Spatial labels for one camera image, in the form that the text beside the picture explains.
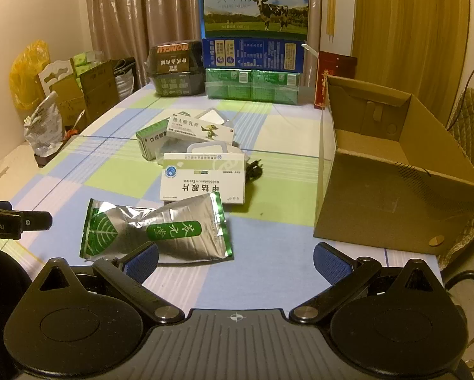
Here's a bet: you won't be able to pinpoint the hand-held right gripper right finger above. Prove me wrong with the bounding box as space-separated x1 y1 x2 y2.
288 243 445 324

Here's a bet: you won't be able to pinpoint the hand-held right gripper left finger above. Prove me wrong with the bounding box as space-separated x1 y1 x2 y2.
31 243 186 325

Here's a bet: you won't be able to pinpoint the silver green foil pouch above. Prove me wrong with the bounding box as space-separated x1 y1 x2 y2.
79 191 234 261

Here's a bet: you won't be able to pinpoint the cardboard box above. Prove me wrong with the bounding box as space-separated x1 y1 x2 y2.
314 74 474 257

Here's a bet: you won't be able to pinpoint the white medicine box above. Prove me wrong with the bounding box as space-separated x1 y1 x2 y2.
160 152 247 205

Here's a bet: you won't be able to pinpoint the green white small box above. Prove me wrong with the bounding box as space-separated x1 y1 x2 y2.
136 121 172 162

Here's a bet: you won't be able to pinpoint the black plug cable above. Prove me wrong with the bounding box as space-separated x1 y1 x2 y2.
245 158 264 183

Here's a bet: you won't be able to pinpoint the clear plastic box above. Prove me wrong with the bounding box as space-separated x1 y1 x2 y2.
185 142 243 158

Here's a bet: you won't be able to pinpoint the checkered tablecloth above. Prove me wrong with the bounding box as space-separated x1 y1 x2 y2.
7 85 445 309

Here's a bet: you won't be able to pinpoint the crumpled silver bag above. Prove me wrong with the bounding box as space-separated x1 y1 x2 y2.
24 91 60 157

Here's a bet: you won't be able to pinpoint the yellow plastic bag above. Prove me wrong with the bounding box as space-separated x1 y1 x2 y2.
9 40 51 111

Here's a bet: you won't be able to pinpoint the cartoon print ointment box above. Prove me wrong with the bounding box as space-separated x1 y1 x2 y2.
166 116 235 146

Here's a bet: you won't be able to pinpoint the brown paper bag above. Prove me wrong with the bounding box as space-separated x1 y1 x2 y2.
37 59 121 135

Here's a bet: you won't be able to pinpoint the white plastic bag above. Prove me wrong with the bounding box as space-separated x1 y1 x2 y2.
110 59 136 101

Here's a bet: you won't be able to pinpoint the green tissue packs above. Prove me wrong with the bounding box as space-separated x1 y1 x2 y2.
73 51 105 73

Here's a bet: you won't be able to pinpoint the shrink-wrapped green cartons pack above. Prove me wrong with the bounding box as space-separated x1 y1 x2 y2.
205 68 301 104

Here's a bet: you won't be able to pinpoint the dark brown drink carton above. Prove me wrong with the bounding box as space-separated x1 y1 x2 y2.
147 41 204 96

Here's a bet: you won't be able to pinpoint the red gift box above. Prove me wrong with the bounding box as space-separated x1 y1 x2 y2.
313 51 358 110

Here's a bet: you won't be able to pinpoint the blue carton box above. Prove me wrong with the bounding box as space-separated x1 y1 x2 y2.
202 37 307 74

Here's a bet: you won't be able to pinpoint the pink curtain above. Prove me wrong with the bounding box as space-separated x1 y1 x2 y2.
84 0 206 88

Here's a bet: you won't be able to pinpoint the golden curtain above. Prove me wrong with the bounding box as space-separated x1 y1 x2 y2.
351 0 471 127

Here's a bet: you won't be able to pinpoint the cow print milk carton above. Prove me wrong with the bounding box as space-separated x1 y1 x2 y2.
202 0 311 42

